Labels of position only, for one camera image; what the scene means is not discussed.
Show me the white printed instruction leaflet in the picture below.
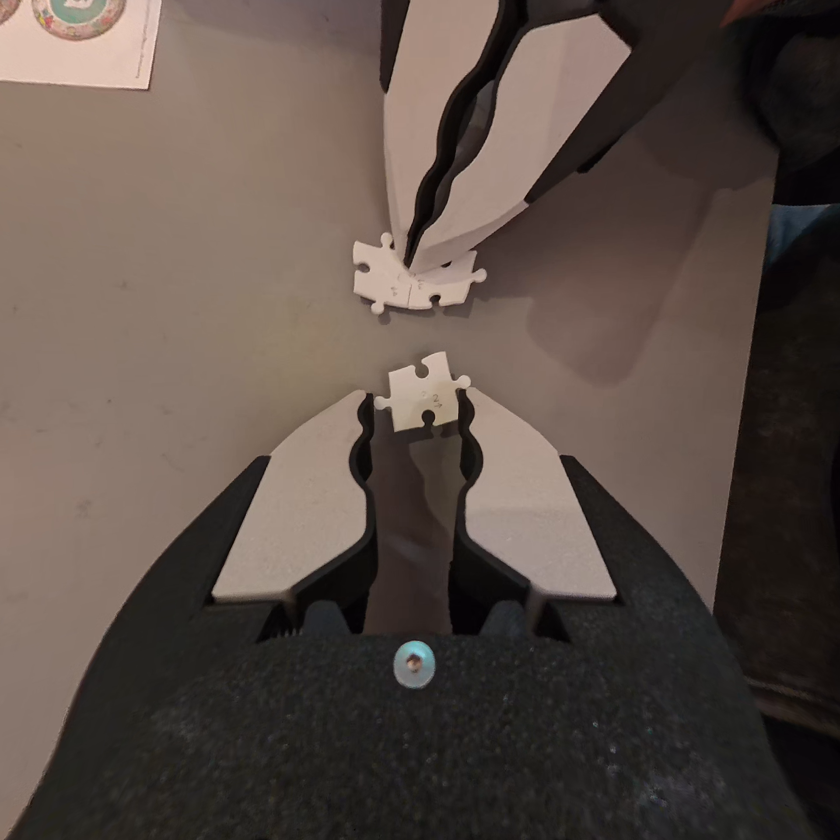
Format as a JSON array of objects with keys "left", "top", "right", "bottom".
[{"left": 0, "top": 0, "right": 163, "bottom": 91}]

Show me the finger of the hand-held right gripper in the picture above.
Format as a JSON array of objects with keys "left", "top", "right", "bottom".
[
  {"left": 382, "top": 0, "right": 509, "bottom": 266},
  {"left": 408, "top": 13, "right": 635, "bottom": 273}
]

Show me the teal faced puzzle piece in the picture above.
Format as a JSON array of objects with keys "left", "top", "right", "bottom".
[{"left": 374, "top": 351, "right": 472, "bottom": 434}]

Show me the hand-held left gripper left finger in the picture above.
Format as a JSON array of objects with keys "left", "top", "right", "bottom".
[{"left": 211, "top": 388, "right": 379, "bottom": 634}]

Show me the person's jeans leg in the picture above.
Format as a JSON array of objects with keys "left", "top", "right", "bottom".
[{"left": 769, "top": 203, "right": 840, "bottom": 263}]

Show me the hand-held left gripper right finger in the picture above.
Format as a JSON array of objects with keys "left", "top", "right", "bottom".
[{"left": 449, "top": 387, "right": 618, "bottom": 634}]

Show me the white puzzle piece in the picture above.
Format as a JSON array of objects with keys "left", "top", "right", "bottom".
[
  {"left": 352, "top": 233, "right": 414, "bottom": 316},
  {"left": 407, "top": 251, "right": 488, "bottom": 311}
]

